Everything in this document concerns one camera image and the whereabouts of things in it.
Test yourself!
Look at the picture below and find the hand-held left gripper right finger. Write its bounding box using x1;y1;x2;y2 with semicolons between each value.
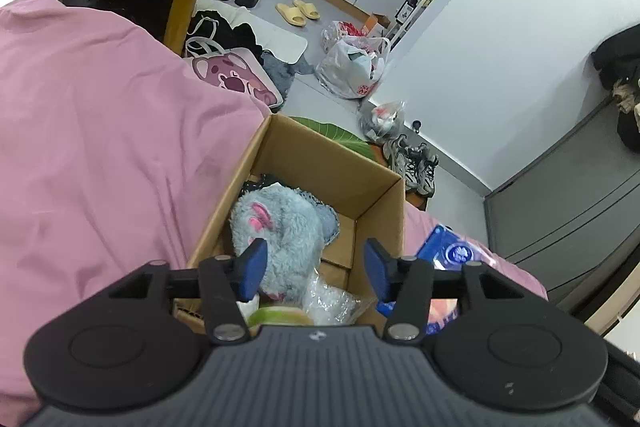
363;238;526;345

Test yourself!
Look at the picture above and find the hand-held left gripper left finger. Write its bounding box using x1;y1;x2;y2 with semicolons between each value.
106;238;269;345

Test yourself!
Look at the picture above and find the white fluffy cloth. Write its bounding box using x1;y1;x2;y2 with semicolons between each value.
236;296;261;319

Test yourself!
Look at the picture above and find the grey plush toy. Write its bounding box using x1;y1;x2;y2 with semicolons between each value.
230;185;341;304

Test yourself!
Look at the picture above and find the burger plush toy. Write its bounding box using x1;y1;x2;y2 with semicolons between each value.
247;304;316;328

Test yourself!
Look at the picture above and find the clear plastic bag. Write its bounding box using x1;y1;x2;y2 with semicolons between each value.
300;271;377;327

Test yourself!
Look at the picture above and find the brown cardboard box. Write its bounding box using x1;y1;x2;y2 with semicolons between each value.
172;113;406;339

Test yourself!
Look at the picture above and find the blue plastic packet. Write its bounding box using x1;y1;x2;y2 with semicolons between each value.
375;224;501;338

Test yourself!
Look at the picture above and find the grey sneaker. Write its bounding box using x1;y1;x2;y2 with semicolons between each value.
415;142;440;197
382;134;421;193

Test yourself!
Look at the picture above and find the green leaf rug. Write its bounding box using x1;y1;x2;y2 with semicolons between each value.
290;116;391;168

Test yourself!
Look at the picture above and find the clear trash bag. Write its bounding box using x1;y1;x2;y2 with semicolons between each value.
359;101;407;143

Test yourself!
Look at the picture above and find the pink bear bag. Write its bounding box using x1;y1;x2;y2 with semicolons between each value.
186;47;284;110

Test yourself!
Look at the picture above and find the grey wardrobe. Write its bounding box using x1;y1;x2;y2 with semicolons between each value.
482;102;640;324

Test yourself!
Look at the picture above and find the pink bed sheet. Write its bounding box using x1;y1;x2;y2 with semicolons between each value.
0;0;549;427

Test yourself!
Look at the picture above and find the white plastic shopping bag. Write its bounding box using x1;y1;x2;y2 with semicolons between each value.
316;21;391;100

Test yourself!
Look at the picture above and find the white bath mat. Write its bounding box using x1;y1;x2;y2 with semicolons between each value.
197;4;309;63

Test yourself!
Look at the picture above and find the black clothing pile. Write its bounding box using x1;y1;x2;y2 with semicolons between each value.
187;9;264;58

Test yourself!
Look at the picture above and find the orange box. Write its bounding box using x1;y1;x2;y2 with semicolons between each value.
362;13;391;38

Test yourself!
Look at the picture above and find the yellow slipper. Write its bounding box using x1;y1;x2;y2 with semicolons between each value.
276;3;307;27
292;0;321;22

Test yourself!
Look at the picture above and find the black spray bottle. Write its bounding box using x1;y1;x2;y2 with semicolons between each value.
395;0;424;26

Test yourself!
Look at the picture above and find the white shelf rack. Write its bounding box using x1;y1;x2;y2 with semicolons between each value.
390;0;451;53

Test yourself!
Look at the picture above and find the black hanging clothing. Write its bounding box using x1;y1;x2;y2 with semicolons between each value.
591;24;640;153

